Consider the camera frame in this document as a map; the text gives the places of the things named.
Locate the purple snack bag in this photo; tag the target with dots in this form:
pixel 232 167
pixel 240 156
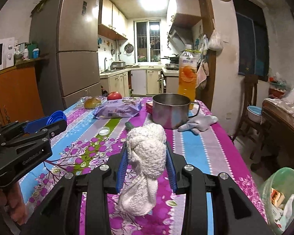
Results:
pixel 120 108

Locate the silver refrigerator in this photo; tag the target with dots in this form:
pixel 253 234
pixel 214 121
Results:
pixel 66 32

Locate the kitchen window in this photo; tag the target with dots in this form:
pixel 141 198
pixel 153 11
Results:
pixel 147 41

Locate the red apple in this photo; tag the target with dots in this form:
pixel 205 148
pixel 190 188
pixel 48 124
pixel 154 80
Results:
pixel 114 96

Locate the pink hanging towel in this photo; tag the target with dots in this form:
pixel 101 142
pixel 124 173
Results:
pixel 202 74

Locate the steel pot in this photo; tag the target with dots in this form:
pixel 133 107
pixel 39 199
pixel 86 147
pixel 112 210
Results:
pixel 171 110

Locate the hanging white plastic bag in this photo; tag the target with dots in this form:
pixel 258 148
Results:
pixel 215 42

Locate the white round lid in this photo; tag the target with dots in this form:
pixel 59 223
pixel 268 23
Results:
pixel 104 131

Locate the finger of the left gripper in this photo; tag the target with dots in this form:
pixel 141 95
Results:
pixel 35 125
pixel 48 132

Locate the orange wooden cabinet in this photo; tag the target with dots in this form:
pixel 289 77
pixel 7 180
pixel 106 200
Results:
pixel 19 95

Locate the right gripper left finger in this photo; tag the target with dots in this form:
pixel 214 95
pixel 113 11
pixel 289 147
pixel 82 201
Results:
pixel 59 212

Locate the dark window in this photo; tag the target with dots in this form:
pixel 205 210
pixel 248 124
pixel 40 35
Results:
pixel 253 39

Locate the bread bun in plastic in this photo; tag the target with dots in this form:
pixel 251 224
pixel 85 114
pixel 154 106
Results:
pixel 92 103

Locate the light blue basin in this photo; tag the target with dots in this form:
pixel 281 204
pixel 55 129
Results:
pixel 254 114

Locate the dark wooden dining table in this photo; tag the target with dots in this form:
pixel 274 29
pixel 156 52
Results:
pixel 281 134

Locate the red box behind pot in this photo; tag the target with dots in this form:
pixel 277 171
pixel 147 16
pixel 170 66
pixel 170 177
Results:
pixel 149 107

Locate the grey cloth glove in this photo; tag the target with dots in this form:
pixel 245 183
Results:
pixel 199 123

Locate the white knotted towel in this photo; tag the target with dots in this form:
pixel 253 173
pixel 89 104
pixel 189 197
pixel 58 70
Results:
pixel 146 149

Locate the white microwave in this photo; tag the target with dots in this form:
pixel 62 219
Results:
pixel 7 53

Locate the dark green rolled cloth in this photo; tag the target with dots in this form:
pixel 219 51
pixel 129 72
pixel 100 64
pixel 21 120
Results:
pixel 128 126

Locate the wooden chair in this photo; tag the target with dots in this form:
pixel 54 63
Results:
pixel 246 122

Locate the green lined trash bin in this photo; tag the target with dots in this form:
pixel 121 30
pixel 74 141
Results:
pixel 283 181

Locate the person's left hand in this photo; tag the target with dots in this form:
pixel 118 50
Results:
pixel 14 199

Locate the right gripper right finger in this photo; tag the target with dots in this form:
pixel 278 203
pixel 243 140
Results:
pixel 233 212

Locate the orange juice bottle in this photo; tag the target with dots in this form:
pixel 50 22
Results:
pixel 187 73

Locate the white red medicine box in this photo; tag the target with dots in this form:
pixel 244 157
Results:
pixel 277 206

